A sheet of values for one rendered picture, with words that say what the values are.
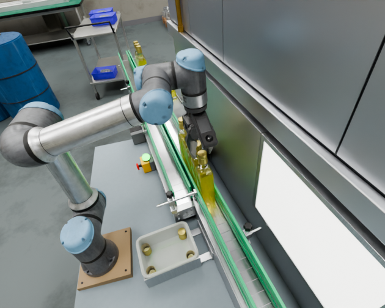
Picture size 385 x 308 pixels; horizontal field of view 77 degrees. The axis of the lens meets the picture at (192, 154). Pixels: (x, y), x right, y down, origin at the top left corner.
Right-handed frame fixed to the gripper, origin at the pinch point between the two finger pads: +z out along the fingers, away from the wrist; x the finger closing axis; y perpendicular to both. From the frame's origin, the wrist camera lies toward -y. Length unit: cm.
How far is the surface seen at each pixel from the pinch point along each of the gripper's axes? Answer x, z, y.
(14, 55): 121, 31, 280
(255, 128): -12.0, -16.6, -13.2
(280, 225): -12.1, 8.1, -30.6
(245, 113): -12.9, -16.7, -6.1
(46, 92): 113, 85, 289
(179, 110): -12, 27, 72
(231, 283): 5.7, 27.4, -33.8
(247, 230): -4.8, 15.6, -24.9
